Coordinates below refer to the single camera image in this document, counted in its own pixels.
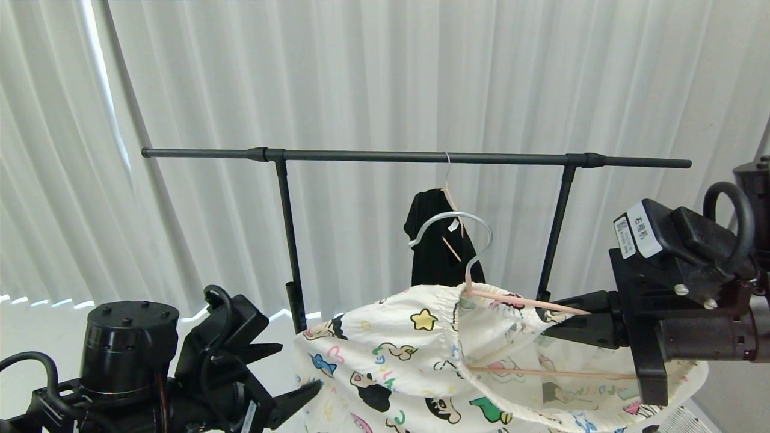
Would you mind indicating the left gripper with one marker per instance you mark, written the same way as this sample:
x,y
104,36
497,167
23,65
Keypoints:
x,y
252,415

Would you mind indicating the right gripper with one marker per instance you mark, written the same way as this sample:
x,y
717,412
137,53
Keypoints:
x,y
704,337

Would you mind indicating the pink clothes hanger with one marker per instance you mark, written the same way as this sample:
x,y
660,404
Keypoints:
x,y
529,302
452,210

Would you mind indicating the cream printed garment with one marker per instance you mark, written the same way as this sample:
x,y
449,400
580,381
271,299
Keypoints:
x,y
391,361

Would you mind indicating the black garment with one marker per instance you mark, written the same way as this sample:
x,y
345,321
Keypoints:
x,y
433,258

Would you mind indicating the white laundry basket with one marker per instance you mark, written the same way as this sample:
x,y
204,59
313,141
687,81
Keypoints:
x,y
680,421

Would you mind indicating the black clothes rack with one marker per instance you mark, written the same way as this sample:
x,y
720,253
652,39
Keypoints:
x,y
391,156

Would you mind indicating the white curtain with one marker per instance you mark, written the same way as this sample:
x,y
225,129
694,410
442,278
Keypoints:
x,y
361,72

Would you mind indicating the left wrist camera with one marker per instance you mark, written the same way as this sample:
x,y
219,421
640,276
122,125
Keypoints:
x,y
222,331

